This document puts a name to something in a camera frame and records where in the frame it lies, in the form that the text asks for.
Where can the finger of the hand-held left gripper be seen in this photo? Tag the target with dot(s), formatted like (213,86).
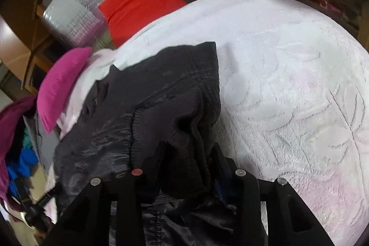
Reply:
(52,192)

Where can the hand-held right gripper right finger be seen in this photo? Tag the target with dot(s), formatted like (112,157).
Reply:
(219,188)

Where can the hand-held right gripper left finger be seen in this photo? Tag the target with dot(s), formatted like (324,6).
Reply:
(129,205)

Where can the dark puffer jacket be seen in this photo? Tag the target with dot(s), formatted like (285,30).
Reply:
(158,96)

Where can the pile of clothes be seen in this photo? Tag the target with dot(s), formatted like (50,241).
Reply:
(11,125)

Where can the blue garment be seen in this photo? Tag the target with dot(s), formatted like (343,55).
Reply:
(24,162)

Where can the grey garment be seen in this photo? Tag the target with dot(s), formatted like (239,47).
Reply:
(40,142)

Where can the teal garment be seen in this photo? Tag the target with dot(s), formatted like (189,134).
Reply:
(26,139)

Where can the magenta pillow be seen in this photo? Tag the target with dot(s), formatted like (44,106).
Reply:
(60,84)

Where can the white embossed blanket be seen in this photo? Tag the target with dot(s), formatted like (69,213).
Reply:
(288,76)

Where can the wooden pillar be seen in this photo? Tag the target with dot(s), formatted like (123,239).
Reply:
(20,61)

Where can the red pillow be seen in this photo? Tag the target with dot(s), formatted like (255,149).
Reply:
(138,1)

